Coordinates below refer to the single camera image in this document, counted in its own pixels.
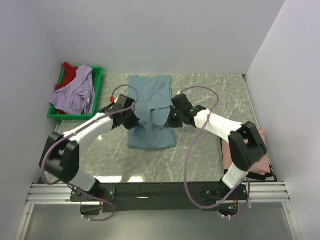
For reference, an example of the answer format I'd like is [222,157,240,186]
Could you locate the blue t-shirt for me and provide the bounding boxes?
[127,75,176,150]

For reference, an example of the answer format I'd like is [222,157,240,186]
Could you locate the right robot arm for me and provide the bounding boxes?
[166,105,268,200]

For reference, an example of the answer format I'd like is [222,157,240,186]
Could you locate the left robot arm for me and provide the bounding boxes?
[39,109,140,201]

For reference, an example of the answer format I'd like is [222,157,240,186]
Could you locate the lavender t-shirt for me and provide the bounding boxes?
[50,65,96,115]

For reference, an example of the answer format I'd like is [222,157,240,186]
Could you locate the green plastic bin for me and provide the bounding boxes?
[47,66,104,121]

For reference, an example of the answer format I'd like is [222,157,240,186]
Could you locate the red t-shirt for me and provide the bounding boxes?
[55,62,78,91]

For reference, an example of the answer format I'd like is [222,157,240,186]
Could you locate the black base beam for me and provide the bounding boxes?
[69,181,253,216]

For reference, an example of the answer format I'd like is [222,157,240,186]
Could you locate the folded pink t-shirt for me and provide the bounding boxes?
[221,127,272,177]

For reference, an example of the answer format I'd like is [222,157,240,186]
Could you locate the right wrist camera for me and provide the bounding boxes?
[171,93,193,112]

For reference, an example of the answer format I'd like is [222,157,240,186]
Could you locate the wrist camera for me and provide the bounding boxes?
[98,94,135,114]
[171,93,193,112]

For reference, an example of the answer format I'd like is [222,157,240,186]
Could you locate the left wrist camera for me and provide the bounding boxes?
[98,94,135,114]

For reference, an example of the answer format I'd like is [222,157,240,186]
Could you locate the aluminium rail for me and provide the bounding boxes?
[26,181,290,205]

